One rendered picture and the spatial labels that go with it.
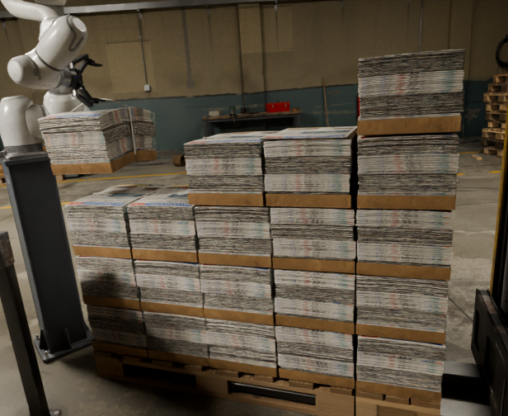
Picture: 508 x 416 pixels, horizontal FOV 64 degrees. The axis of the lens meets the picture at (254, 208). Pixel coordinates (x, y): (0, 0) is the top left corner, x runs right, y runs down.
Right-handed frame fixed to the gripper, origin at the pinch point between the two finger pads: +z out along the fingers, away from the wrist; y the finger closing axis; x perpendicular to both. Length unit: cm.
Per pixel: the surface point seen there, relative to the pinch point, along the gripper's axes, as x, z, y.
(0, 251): -11, -47, 60
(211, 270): 54, -15, 72
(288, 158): 85, -17, 30
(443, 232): 133, -16, 53
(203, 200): 53, -17, 45
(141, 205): 27, -17, 48
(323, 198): 96, -17, 43
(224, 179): 62, -17, 37
